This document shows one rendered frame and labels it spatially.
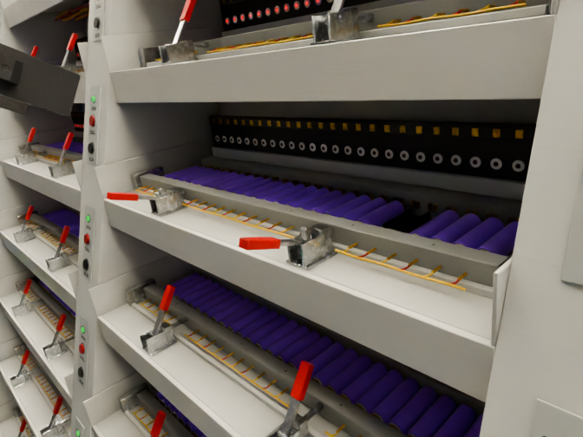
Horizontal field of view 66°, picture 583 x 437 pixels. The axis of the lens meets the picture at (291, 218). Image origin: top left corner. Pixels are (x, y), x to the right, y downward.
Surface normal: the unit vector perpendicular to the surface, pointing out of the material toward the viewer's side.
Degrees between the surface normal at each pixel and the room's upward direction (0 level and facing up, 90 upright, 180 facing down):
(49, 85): 90
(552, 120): 90
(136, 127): 90
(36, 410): 18
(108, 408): 90
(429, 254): 108
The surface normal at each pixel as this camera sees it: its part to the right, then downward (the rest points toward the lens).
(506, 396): -0.72, 0.02
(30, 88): 0.68, 0.18
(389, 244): -0.72, 0.33
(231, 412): -0.12, -0.93
